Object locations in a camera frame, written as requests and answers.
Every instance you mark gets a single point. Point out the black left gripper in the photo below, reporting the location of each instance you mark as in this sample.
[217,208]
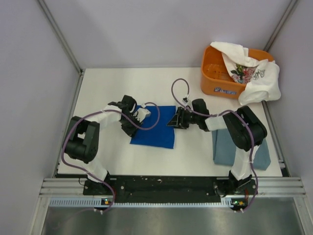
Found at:
[130,131]

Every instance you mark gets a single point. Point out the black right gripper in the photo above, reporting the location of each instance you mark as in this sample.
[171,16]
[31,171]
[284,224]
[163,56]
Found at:
[182,124]

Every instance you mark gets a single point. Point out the blue printed t shirt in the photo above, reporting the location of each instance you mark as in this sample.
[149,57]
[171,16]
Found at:
[161,135]

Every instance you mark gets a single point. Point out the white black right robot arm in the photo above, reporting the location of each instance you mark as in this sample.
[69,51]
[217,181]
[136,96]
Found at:
[236,135]

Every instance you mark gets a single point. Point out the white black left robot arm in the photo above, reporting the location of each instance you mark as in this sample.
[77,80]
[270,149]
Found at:
[80,148]

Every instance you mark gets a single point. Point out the folded grey blue t shirt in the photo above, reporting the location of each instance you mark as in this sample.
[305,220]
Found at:
[224,151]

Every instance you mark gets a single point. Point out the orange plastic basket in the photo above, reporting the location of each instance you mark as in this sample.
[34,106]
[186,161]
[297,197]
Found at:
[215,78]

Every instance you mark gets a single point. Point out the white floral t shirt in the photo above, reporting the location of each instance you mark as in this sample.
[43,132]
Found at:
[259,76]

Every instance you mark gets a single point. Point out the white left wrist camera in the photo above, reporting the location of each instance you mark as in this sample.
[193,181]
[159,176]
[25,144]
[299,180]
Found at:
[142,113]

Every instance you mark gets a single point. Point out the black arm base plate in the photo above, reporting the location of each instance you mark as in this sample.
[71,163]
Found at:
[169,189]

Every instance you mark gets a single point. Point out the aluminium frame rail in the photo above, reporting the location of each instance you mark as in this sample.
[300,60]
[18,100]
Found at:
[268,187]

